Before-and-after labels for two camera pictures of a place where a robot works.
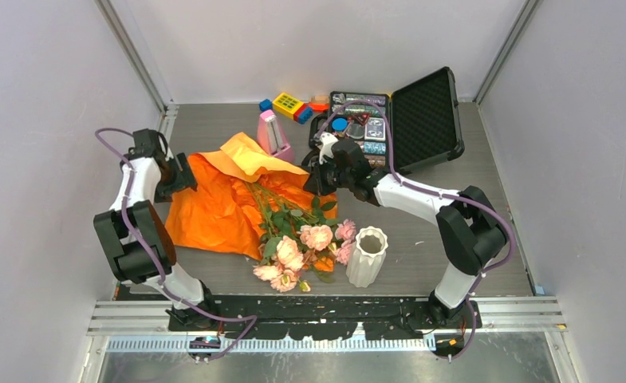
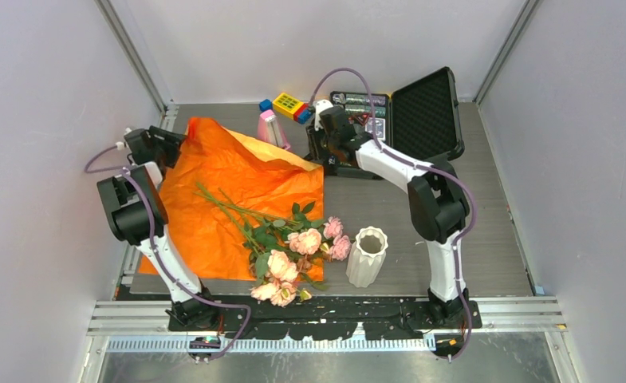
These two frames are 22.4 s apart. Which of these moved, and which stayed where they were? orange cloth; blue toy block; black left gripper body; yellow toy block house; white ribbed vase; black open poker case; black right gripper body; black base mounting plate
Moved: orange cloth; black left gripper body; black right gripper body
Stayed: yellow toy block house; black base mounting plate; black open poker case; blue toy block; white ribbed vase
